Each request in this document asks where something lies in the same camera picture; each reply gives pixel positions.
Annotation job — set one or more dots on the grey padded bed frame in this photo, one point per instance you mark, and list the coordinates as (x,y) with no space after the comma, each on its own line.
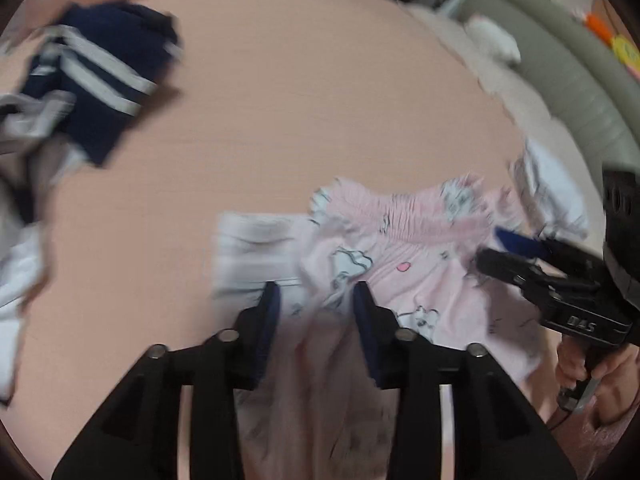
(565,70)

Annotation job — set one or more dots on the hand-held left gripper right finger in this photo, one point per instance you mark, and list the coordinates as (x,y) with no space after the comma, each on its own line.
(364,325)

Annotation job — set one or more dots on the pink printed pajama pants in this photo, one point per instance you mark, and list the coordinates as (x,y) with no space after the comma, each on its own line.
(425,270)

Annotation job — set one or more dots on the person's right hand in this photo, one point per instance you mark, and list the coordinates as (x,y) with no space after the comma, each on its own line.
(617,380)

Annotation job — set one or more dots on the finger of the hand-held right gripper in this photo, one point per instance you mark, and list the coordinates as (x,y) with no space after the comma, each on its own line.
(505,264)
(517,241)

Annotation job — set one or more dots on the white cloth on sofa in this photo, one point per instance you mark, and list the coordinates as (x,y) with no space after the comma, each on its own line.
(495,40)

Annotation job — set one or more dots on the yellow toy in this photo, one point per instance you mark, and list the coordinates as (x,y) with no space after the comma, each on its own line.
(627,55)

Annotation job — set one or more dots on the orange toy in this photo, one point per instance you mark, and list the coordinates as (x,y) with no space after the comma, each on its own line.
(597,27)

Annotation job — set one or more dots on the peach bed sheet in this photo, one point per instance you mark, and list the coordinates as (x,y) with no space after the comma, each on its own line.
(275,135)

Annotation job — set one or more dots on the white garment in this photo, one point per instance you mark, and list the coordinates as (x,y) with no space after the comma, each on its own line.
(550,185)

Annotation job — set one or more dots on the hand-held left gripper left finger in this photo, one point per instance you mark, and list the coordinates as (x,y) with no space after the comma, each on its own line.
(269,320)

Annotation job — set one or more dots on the navy white-striped garment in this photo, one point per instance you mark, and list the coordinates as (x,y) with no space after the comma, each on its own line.
(125,25)

